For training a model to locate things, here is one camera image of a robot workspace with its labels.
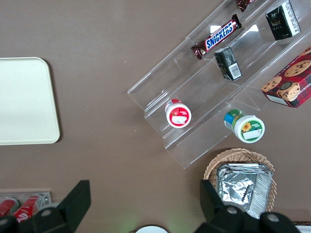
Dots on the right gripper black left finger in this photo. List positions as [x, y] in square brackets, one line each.
[65, 213]

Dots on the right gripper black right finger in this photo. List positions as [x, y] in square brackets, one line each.
[218, 218]

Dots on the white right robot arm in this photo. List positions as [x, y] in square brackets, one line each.
[151, 230]

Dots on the small light wicker basket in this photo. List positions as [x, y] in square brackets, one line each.
[243, 155]

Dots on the white rectangular snack tray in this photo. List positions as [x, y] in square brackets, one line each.
[305, 229]

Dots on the cream plastic serving tray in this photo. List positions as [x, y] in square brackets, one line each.
[24, 102]

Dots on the clear acrylic bottle rack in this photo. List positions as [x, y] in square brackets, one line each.
[47, 197]

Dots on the silver foil wrapped packet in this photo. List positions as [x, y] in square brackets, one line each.
[233, 189]

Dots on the red cola bottle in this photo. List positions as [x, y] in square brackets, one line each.
[30, 207]
[7, 206]

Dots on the green lid yogurt cup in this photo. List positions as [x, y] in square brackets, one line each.
[247, 127]

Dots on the red lid yogurt cup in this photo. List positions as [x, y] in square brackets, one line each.
[178, 116]

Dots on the clear acrylic tiered stand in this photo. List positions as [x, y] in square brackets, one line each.
[194, 80]

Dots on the small black carton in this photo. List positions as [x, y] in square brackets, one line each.
[281, 21]
[228, 64]

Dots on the red plaid cookie box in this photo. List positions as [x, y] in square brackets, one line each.
[291, 80]

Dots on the Snickers chocolate bar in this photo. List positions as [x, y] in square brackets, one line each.
[243, 4]
[218, 36]

